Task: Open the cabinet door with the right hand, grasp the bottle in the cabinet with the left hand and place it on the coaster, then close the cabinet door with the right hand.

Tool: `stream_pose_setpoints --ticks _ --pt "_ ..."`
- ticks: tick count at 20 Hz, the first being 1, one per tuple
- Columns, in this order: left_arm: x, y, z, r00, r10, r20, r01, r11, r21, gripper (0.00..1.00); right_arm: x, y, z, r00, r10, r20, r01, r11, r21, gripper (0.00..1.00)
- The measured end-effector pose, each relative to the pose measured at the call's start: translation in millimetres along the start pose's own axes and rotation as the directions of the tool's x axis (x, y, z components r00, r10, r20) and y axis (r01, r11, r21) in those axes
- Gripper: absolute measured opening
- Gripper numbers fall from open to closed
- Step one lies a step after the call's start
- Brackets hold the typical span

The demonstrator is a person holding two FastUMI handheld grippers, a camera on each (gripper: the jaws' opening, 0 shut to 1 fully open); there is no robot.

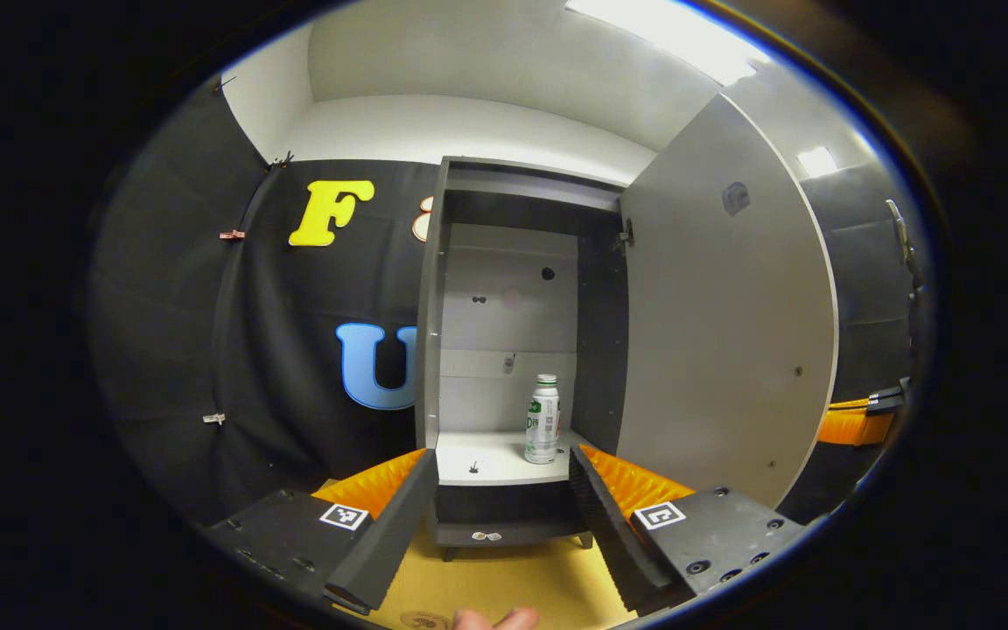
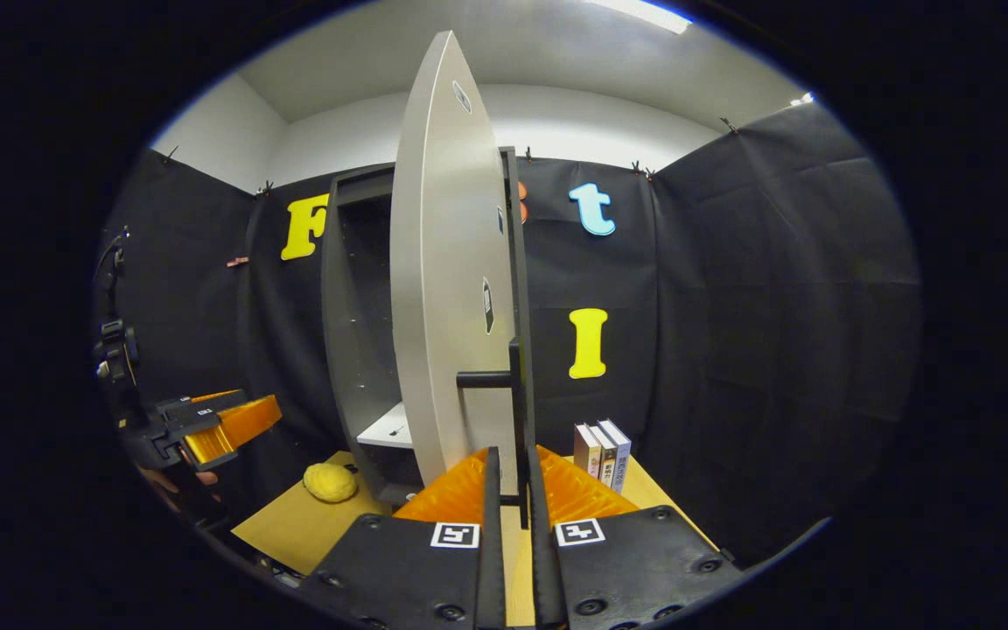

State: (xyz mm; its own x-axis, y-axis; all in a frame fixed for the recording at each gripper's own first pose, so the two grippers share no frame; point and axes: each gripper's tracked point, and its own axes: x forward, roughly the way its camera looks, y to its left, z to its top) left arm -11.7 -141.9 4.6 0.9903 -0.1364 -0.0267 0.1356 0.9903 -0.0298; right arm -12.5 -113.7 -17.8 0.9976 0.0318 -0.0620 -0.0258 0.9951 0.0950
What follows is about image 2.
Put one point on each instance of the black backdrop cloth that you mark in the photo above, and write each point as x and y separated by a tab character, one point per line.
775	306

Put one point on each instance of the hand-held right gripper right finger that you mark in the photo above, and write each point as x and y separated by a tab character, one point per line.
635	569

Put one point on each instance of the dark grey cabinet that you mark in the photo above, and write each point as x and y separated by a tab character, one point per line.
351	350

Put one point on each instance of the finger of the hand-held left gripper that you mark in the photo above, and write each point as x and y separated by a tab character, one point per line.
233	429
198	404

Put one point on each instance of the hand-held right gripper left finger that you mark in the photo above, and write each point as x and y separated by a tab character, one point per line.
399	569

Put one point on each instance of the grey book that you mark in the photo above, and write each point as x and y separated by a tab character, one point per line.
605	459

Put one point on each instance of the yellow bumpy lemon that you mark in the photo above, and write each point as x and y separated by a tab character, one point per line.
330	483

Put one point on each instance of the small ceiling light panel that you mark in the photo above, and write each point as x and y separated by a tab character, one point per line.
801	99

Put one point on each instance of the white book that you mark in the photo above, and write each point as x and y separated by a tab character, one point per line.
620	459

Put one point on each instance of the brown book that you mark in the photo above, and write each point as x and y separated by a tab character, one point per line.
584	451

